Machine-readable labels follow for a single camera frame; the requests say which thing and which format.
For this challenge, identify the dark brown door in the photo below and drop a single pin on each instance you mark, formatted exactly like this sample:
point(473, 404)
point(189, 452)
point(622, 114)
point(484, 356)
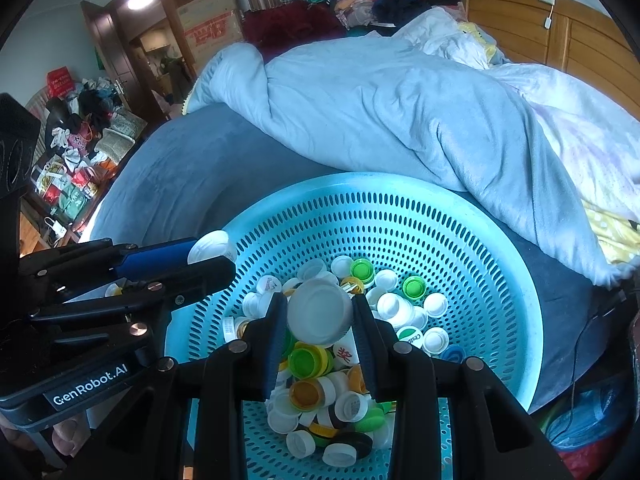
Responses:
point(107, 60)

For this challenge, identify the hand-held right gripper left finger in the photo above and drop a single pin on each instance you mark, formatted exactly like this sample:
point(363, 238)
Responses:
point(275, 345)

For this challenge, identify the cardboard box red print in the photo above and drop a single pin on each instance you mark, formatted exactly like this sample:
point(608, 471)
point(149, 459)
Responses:
point(210, 30)

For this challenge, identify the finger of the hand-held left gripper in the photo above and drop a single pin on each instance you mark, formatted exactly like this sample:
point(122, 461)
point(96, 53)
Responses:
point(200, 277)
point(160, 257)

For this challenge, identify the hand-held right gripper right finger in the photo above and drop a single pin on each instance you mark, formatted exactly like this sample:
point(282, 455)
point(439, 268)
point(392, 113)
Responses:
point(369, 355)

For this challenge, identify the dark red cloth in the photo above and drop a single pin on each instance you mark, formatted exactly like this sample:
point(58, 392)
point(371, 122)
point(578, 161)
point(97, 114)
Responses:
point(290, 30)

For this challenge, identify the light blue duvet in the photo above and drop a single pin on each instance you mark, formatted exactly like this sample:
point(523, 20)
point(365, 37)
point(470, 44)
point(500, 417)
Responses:
point(375, 110)

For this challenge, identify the yellow dotted cloth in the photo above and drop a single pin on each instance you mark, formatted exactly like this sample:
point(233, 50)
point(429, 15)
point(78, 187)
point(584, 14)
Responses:
point(615, 230)

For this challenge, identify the pile of mixed bottle caps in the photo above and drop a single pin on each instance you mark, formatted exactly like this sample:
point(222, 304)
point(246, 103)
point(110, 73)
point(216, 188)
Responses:
point(400, 310)

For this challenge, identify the wooden headboard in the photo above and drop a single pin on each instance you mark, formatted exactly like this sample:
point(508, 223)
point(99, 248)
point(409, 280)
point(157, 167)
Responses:
point(590, 50)

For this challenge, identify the large white bottle cap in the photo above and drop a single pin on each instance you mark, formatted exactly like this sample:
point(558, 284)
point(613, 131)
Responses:
point(320, 310)

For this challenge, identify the blue plastic bag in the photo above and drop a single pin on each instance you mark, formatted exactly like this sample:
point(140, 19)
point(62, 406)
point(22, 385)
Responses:
point(590, 415)

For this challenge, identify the red plastic bag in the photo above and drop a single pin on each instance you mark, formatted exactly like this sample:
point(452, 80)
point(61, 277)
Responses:
point(595, 460)

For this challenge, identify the turquoise perforated plastic basket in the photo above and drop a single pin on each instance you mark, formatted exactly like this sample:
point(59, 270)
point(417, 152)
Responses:
point(400, 220)

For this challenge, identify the person's left hand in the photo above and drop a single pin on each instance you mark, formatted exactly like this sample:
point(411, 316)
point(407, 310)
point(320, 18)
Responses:
point(67, 437)

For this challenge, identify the white crumpled quilt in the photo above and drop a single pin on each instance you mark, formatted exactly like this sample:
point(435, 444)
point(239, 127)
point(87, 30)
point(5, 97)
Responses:
point(590, 125)

